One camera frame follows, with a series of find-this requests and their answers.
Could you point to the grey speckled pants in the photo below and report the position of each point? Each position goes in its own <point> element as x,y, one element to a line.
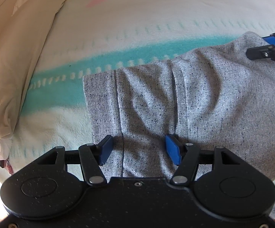
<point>212,97</point>

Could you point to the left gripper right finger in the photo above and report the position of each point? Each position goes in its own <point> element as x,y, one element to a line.
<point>187,157</point>

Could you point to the beige pillow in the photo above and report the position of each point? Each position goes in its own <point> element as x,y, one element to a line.
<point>21,44</point>

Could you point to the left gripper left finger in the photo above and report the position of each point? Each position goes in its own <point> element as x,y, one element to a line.
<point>89,157</point>

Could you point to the floral bed blanket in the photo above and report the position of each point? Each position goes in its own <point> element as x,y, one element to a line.
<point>90,37</point>

